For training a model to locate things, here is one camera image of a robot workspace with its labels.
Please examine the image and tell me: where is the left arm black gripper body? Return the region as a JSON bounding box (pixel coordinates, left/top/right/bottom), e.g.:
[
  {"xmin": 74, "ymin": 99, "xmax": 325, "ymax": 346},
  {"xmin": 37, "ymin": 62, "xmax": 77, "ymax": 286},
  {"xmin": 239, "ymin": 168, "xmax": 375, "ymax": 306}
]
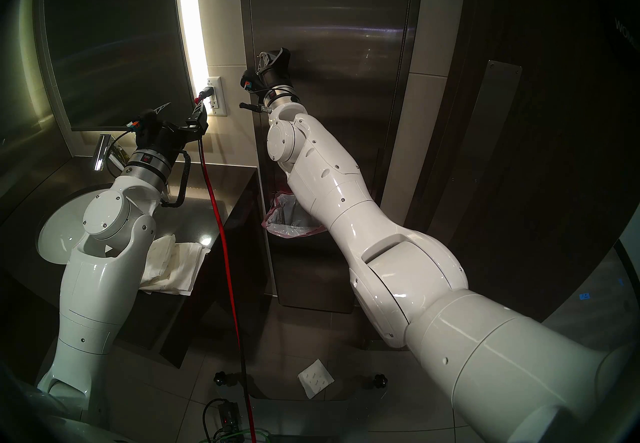
[{"xmin": 139, "ymin": 121, "xmax": 210, "ymax": 161}]

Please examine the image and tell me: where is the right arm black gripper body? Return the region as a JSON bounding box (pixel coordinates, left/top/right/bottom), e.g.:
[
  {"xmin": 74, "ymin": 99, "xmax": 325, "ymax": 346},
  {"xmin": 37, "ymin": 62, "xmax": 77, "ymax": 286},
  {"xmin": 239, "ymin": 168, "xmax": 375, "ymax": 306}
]
[{"xmin": 262, "ymin": 65, "xmax": 294, "ymax": 94}]

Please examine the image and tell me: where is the stainless towel dispenser door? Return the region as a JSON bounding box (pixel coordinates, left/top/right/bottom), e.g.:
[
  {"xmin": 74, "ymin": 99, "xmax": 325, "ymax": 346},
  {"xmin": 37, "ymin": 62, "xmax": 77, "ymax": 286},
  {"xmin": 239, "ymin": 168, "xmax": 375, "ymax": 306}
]
[{"xmin": 247, "ymin": 0, "xmax": 415, "ymax": 187}]

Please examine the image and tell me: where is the stainless recessed dispenser cabinet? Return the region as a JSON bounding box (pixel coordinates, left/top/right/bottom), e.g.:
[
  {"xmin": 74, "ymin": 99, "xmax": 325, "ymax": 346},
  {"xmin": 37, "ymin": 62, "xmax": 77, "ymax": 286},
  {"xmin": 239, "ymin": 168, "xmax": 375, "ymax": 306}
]
[{"xmin": 237, "ymin": 0, "xmax": 426, "ymax": 313}]

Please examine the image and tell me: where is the folded white paper towel stack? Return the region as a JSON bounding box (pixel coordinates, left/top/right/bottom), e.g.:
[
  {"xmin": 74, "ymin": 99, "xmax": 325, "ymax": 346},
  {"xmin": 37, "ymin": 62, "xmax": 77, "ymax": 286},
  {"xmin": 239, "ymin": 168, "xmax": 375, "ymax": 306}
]
[{"xmin": 140, "ymin": 233, "xmax": 177, "ymax": 285}]

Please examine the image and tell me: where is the flat white paper towel pile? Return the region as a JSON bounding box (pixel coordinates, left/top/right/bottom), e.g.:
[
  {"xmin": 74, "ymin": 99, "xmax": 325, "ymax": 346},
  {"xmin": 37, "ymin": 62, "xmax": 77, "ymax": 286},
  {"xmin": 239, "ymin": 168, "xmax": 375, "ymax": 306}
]
[{"xmin": 140, "ymin": 242, "xmax": 211, "ymax": 296}]

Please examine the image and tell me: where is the crumpled white paper towel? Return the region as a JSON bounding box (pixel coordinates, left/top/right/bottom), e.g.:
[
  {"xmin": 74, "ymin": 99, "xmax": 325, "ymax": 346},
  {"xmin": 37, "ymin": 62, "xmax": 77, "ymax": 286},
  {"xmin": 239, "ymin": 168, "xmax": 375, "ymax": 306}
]
[{"xmin": 297, "ymin": 358, "xmax": 336, "ymax": 400}]

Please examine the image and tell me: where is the chrome faucet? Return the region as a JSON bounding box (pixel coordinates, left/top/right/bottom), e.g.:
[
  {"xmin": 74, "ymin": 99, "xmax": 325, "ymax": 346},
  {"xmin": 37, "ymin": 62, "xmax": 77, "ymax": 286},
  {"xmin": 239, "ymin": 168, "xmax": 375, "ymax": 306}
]
[{"xmin": 94, "ymin": 134, "xmax": 132, "ymax": 172}]

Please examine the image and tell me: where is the dark vanity counter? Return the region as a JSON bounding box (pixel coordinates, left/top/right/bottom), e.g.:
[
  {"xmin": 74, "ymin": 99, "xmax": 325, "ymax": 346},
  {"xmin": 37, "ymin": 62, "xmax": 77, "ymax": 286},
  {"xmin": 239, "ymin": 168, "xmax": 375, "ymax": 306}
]
[{"xmin": 0, "ymin": 154, "xmax": 261, "ymax": 370}]

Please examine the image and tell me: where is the trash bin with pink liner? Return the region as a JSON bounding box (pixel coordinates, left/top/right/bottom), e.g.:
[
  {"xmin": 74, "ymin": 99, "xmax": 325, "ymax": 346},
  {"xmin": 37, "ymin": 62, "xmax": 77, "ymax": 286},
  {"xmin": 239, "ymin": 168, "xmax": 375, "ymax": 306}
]
[{"xmin": 263, "ymin": 191, "xmax": 328, "ymax": 238}]

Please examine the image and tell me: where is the white sink basin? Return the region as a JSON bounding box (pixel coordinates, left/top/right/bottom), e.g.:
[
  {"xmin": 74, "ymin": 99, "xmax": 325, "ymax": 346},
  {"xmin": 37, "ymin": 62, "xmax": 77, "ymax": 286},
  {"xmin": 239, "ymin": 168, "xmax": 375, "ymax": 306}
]
[{"xmin": 36, "ymin": 187, "xmax": 113, "ymax": 265}]

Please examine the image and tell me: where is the stainless waste bin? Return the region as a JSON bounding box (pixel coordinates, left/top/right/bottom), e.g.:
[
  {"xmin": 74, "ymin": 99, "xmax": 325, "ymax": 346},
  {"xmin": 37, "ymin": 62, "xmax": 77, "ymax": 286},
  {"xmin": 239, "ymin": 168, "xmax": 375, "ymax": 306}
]
[{"xmin": 267, "ymin": 229, "xmax": 361, "ymax": 313}]

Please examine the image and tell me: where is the metal door push plate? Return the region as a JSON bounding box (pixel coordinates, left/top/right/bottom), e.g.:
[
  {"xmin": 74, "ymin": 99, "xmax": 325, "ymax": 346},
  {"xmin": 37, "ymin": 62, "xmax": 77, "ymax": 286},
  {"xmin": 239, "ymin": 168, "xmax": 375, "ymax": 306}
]
[{"xmin": 420, "ymin": 61, "xmax": 523, "ymax": 253}]

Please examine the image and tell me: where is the black power box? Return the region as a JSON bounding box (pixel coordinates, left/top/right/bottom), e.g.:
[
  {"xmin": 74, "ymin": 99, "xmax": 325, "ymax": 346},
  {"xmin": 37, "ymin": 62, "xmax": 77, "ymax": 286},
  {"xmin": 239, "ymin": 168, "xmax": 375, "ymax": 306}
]
[{"xmin": 217, "ymin": 401, "xmax": 243, "ymax": 435}]

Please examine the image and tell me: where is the dark wooden door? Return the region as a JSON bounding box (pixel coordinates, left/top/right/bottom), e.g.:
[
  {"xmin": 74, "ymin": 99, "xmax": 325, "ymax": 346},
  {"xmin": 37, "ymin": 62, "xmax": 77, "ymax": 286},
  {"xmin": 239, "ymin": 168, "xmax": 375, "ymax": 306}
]
[{"xmin": 400, "ymin": 0, "xmax": 640, "ymax": 327}]

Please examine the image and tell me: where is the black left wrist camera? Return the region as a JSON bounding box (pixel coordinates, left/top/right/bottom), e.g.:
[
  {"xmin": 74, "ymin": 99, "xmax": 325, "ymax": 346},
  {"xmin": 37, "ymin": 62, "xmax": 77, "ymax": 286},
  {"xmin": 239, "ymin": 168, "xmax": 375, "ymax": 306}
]
[{"xmin": 127, "ymin": 108, "xmax": 162, "ymax": 136}]

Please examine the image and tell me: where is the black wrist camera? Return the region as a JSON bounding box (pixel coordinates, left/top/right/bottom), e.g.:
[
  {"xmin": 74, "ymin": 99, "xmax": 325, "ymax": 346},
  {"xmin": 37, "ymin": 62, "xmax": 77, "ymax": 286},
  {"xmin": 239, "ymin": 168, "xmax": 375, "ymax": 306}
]
[
  {"xmin": 240, "ymin": 69, "xmax": 266, "ymax": 93},
  {"xmin": 127, "ymin": 108, "xmax": 162, "ymax": 136}
]

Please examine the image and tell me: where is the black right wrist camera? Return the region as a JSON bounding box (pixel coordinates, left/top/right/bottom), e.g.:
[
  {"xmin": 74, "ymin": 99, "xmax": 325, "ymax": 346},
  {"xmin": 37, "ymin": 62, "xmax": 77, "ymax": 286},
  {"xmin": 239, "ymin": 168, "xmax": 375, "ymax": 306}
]
[{"xmin": 240, "ymin": 69, "xmax": 266, "ymax": 93}]

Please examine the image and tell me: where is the white wall outlet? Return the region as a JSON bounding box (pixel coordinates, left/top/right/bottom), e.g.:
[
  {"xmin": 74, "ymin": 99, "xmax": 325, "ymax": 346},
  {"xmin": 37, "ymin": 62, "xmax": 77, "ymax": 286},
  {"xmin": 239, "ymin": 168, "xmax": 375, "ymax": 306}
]
[{"xmin": 206, "ymin": 77, "xmax": 227, "ymax": 117}]

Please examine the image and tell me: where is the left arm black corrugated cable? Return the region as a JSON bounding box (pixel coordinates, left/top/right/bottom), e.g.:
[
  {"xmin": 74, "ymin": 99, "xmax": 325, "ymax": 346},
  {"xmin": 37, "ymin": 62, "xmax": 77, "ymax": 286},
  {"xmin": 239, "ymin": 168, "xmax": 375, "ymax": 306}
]
[{"xmin": 161, "ymin": 149, "xmax": 193, "ymax": 208}]

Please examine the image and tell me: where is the vertical wall light strip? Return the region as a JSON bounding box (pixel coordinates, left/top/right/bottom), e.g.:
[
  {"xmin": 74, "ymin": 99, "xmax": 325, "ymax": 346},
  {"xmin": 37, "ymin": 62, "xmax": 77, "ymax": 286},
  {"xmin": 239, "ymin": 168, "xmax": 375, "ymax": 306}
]
[{"xmin": 175, "ymin": 0, "xmax": 210, "ymax": 90}]

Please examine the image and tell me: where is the framed wall mirror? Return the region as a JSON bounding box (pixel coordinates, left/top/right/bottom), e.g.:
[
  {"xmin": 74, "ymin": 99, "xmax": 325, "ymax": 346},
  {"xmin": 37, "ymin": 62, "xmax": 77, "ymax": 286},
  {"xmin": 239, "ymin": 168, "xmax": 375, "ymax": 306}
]
[{"xmin": 35, "ymin": 0, "xmax": 196, "ymax": 131}]

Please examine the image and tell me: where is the thin black looped cable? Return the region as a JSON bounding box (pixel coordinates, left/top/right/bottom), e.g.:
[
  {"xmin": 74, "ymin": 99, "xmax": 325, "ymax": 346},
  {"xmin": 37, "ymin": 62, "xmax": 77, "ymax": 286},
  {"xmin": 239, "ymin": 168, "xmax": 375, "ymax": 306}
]
[{"xmin": 202, "ymin": 398, "xmax": 231, "ymax": 443}]

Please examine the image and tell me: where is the green cable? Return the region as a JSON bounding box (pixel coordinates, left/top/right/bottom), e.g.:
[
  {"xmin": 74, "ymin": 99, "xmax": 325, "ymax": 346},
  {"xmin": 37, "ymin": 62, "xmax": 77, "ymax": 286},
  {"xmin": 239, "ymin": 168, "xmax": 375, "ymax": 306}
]
[{"xmin": 200, "ymin": 428, "xmax": 273, "ymax": 443}]

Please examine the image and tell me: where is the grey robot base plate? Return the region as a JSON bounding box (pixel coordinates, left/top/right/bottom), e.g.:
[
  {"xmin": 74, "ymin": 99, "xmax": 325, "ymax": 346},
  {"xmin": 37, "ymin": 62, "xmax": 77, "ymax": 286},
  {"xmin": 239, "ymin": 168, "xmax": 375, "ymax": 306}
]
[{"xmin": 235, "ymin": 387, "xmax": 386, "ymax": 443}]

